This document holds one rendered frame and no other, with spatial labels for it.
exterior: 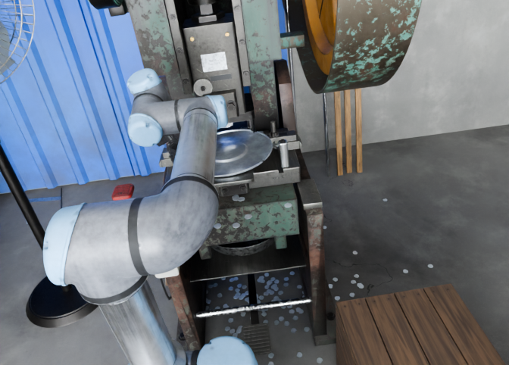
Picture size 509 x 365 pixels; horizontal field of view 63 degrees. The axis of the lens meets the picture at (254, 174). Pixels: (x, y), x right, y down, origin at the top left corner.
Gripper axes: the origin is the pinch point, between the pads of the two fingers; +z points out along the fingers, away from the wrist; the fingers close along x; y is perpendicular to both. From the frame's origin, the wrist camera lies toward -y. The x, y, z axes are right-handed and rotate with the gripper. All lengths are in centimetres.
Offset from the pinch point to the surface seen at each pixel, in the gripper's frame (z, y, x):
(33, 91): 20, -169, 23
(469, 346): 48, 77, 3
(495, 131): 147, 43, 182
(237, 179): 3.0, 12.6, 3.6
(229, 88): -10.8, -0.3, 25.0
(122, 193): -1.9, -15.6, -16.8
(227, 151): 5.0, 0.6, 12.8
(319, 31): -7, 10, 62
